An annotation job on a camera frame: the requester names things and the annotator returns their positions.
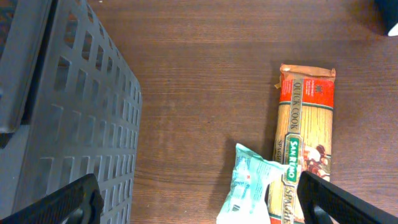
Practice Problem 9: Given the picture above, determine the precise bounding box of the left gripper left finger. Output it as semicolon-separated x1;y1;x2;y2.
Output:
1;174;104;224

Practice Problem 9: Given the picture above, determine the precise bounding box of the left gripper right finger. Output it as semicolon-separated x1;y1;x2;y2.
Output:
297;171;397;224

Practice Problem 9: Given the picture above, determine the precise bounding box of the red spaghetti packet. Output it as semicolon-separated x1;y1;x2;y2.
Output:
267;64;336;223

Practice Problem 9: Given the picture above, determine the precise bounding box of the light teal snack pouch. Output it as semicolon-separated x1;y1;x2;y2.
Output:
216;143;288;224

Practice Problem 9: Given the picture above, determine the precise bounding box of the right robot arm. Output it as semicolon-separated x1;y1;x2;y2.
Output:
375;0;398;37

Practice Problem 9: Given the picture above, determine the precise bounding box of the grey plastic basket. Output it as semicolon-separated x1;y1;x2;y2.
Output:
1;1;142;223

